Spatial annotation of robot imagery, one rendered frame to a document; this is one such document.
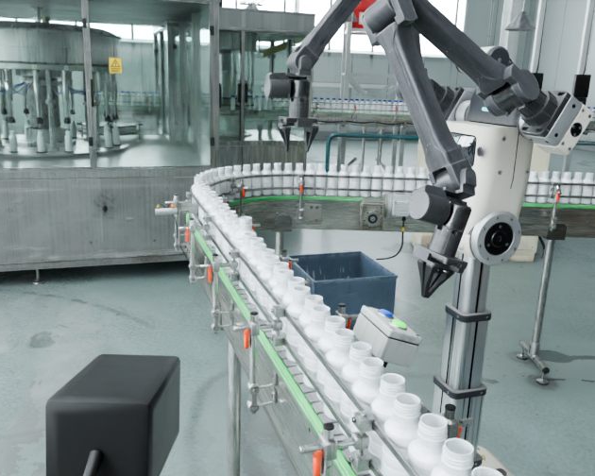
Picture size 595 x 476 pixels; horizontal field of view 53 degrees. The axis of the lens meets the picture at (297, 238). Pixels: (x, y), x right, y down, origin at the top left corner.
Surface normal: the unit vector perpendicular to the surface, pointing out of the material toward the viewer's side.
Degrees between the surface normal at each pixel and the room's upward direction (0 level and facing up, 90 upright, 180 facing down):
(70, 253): 90
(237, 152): 90
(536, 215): 90
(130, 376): 10
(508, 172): 90
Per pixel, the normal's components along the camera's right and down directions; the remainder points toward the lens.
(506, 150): 0.31, 0.26
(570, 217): 0.00, 0.26
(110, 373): 0.03, -1.00
